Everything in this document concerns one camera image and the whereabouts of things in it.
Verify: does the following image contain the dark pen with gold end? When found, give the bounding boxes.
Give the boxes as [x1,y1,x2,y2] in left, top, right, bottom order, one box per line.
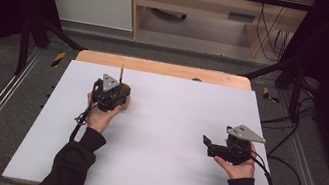
[117,66,126,85]

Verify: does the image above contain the person's right hand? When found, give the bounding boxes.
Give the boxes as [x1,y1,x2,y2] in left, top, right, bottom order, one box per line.
[210,136,260,184]

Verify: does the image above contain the wooden table edge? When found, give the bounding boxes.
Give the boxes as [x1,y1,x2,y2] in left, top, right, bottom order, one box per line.
[75,46,254,91]

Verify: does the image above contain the yellow clamp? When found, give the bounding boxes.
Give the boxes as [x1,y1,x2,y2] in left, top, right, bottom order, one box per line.
[260,86,283,105]
[50,50,68,70]

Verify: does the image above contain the yellow clamp left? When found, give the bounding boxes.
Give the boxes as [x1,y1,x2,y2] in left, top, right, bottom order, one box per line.
[50,50,68,70]

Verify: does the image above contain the light wooden desk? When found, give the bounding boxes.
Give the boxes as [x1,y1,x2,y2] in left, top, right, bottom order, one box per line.
[120,0,318,67]

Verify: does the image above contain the left hand-held gripper cable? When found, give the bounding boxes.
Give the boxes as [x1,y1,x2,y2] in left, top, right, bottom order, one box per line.
[68,99,100,146]

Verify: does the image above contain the person's left hand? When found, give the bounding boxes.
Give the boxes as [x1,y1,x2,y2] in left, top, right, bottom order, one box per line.
[80,90,125,137]

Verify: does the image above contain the yellow clamp right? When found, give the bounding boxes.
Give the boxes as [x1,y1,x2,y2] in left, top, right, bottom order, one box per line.
[260,86,283,105]

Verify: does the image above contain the white table board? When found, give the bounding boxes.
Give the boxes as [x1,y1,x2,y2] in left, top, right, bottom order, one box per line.
[1,51,301,185]

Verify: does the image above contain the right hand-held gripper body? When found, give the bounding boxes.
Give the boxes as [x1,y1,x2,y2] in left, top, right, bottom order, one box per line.
[205,119,269,171]

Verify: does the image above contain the black cables at desk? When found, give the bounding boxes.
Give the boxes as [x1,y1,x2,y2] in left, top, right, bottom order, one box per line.
[252,1,294,63]

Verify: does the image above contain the black floor cable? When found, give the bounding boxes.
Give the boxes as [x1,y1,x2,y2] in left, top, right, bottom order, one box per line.
[249,88,319,185]

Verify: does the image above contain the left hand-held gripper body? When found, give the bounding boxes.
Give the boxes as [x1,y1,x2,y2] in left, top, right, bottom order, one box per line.
[88,71,133,117]

